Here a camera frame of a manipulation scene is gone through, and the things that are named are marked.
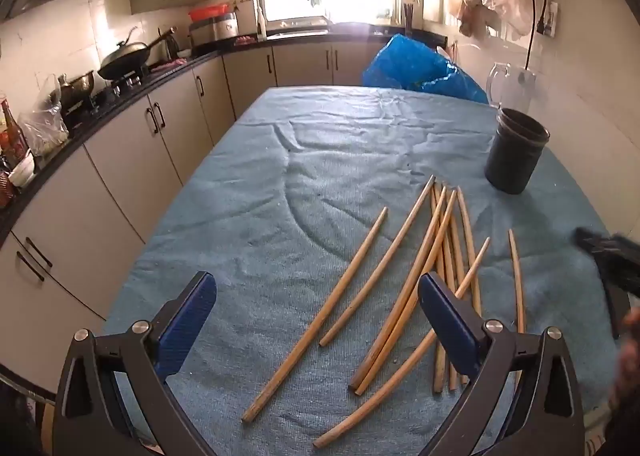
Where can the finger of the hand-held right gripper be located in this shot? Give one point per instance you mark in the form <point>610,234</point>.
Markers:
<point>612,253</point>

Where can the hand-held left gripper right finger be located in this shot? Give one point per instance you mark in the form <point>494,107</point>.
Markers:
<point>447,321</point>

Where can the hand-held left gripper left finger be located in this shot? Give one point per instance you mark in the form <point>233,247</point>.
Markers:
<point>187,316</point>

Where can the pile of wooden chopsticks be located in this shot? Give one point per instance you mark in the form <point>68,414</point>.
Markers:
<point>445,256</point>

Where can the black plastic cup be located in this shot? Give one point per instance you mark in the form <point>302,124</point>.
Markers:
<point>515,155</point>

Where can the person's right hand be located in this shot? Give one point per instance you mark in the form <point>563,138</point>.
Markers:
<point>631,361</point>

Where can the blue table cloth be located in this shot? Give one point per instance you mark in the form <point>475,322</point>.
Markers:
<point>300,186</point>

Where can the beige lower kitchen cabinets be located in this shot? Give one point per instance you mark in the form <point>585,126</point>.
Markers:
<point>115,150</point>

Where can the clear glass pitcher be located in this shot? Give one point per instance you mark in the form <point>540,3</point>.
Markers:
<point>510,85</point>

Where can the black kitchen countertop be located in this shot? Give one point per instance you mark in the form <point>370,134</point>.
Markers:
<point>82,130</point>

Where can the white bowl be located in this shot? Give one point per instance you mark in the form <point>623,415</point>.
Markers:
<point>21,170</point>

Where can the gas stove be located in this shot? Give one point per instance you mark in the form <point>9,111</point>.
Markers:
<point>115,88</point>

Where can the brown sauce bottle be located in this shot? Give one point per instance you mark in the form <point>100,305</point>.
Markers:
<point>12,135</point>

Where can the steel cooking pot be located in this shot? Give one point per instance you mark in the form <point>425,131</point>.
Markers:
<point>77,88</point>

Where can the blue plastic bag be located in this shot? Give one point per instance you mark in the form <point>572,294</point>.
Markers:
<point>415,65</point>

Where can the black wok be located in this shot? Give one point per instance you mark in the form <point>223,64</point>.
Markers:
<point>125,58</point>

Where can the clear hanging plastic bag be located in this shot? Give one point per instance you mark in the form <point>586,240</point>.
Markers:
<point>507,3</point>

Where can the steel rice cooker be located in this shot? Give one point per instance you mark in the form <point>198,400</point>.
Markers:
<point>215,29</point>

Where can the white bottle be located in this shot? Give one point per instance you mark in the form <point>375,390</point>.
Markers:
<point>261,25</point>

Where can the dark utensil holder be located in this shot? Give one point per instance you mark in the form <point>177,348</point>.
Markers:
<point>408,20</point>

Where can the steel sink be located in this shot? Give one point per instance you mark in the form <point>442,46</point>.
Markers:
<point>300,34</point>

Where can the red plastic bowl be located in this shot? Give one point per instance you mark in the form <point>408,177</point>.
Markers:
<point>210,12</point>

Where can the white wall socket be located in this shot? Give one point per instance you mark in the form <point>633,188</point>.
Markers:
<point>552,10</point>

